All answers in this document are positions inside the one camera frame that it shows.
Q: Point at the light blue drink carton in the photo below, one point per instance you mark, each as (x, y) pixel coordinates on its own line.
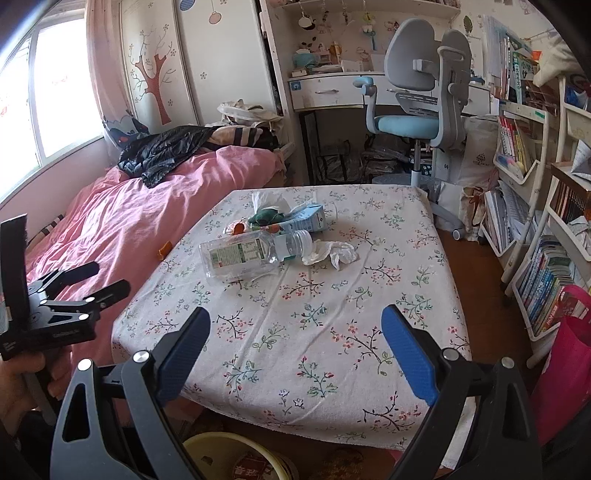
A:
(307, 219)

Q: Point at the pink blanket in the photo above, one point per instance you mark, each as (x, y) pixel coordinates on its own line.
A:
(138, 207)

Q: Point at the yellow round bin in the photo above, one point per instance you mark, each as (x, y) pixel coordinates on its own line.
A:
(221, 445)

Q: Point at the striped beige cloth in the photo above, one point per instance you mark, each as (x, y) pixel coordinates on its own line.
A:
(240, 136)

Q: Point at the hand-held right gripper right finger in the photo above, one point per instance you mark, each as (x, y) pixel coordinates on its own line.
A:
(408, 355)

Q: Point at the beige tote bag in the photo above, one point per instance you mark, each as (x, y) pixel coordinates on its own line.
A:
(247, 113)

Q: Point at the floral white tablecloth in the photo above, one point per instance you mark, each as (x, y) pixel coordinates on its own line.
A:
(323, 300)

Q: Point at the window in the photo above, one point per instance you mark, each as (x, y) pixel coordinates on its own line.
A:
(51, 92)

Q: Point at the green snack wrapper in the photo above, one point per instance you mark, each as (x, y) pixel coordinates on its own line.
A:
(265, 217)

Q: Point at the pink printed curtain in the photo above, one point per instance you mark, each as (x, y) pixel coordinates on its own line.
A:
(108, 69)

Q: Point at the white desk with hutch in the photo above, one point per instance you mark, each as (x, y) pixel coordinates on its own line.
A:
(323, 90)

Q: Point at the white wardrobe with tree print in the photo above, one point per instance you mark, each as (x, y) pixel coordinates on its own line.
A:
(184, 60)

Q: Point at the orange snack wrapper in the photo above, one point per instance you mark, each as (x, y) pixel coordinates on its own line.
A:
(238, 227)

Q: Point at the person's left hand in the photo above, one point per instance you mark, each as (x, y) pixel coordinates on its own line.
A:
(18, 387)

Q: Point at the grey and blue desk chair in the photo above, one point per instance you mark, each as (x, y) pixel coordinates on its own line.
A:
(415, 69)

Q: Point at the pink shopping bag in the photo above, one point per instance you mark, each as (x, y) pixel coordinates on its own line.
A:
(563, 369)

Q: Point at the clear plastic bottle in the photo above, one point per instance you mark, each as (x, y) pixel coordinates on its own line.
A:
(240, 254)

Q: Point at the white paper bag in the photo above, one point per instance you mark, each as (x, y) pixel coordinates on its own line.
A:
(478, 157)

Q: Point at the white tissue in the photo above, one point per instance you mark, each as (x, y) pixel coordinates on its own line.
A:
(330, 251)

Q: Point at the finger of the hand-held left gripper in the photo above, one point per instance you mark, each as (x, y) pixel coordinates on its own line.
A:
(74, 272)
(108, 290)

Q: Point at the white plastic bag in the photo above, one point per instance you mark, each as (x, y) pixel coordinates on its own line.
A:
(265, 201)

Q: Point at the black puffer jacket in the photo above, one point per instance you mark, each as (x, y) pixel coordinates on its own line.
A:
(161, 150)

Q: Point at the white book rack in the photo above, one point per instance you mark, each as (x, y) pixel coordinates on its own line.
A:
(554, 230)
(535, 175)

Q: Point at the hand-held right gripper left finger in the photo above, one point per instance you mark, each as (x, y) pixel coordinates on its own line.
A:
(184, 355)

